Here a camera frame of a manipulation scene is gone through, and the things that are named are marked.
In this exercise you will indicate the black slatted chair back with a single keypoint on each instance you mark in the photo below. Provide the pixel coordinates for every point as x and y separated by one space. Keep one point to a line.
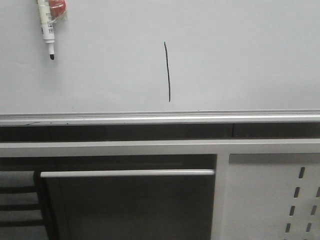
19 202

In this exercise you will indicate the white whiteboard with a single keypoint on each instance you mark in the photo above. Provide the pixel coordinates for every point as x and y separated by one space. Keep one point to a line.
161 62

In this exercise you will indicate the white whiteboard marker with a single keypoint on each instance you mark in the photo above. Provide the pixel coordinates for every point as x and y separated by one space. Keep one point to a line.
47 27

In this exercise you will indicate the white perforated panel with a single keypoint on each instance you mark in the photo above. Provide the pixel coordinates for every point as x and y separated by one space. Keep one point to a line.
272 197

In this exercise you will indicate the dark grey panel board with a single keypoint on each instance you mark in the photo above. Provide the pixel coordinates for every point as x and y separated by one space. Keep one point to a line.
153 205

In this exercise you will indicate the white metal frame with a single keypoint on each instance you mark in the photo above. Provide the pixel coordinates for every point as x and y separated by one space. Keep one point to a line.
222 148

